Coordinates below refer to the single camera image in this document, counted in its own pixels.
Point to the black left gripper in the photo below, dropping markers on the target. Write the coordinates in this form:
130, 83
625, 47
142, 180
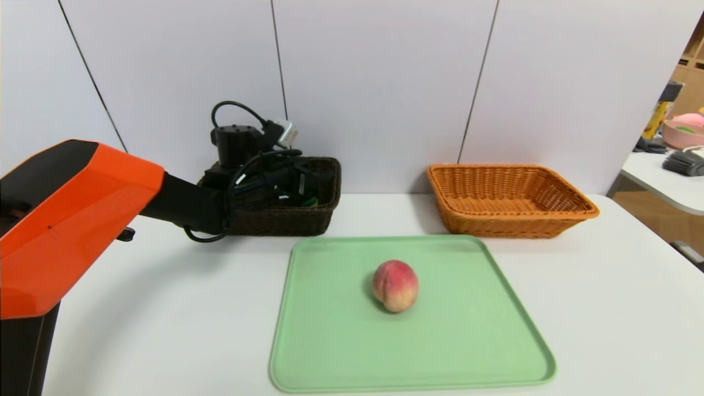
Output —
302, 186

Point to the black pump soap bottle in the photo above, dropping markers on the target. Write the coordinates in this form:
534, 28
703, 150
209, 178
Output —
311, 202

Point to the orange and black left arm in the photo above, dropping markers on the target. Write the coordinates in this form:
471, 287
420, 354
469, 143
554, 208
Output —
71, 220

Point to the dark brown wicker basket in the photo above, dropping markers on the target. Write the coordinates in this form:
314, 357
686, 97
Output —
286, 223

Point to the orange wicker basket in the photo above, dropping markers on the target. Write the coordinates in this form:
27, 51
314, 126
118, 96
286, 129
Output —
495, 223

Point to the red-yellow peach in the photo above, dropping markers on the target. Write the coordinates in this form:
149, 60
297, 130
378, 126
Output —
395, 286

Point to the light green plastic tray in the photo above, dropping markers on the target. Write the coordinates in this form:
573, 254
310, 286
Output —
451, 352

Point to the black flat object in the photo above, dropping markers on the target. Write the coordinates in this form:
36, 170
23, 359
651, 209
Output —
648, 147

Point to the white side table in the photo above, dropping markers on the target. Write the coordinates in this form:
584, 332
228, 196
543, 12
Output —
660, 181

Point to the yellow bottle with dark cap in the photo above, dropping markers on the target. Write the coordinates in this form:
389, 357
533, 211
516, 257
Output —
655, 118

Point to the pink bowl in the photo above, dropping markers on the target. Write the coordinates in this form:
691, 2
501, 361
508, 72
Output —
679, 137

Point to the black brush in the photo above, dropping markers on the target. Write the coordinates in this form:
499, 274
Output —
685, 164

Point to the pink round toy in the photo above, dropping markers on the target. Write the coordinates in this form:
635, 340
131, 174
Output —
688, 119

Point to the wooden shelf unit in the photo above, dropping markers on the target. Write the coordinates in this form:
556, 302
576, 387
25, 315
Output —
690, 88

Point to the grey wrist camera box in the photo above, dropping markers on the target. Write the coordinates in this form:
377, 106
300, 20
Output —
288, 133

